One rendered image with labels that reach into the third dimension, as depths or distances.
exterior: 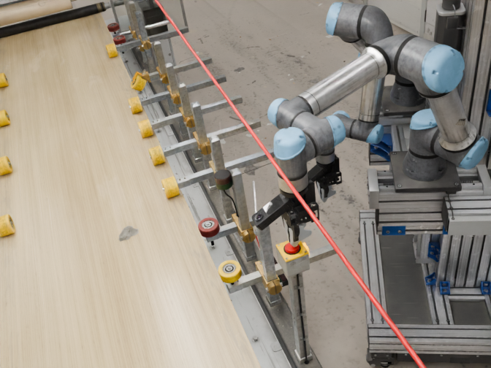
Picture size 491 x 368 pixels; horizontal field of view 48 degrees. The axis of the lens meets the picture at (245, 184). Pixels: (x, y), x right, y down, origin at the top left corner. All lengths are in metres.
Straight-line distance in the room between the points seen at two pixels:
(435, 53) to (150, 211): 1.26
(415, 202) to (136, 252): 1.04
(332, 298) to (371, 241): 0.36
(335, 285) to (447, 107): 1.58
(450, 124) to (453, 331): 1.14
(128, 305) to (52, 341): 0.26
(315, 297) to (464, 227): 1.16
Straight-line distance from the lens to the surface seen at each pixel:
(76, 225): 2.31
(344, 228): 3.33
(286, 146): 1.27
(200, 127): 2.39
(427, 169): 2.01
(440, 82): 1.54
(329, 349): 2.80
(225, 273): 1.92
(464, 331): 2.63
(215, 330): 1.79
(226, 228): 2.15
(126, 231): 2.17
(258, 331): 2.11
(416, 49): 1.57
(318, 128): 1.35
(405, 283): 2.78
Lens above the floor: 2.32
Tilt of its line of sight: 39 degrees down
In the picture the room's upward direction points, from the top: 9 degrees counter-clockwise
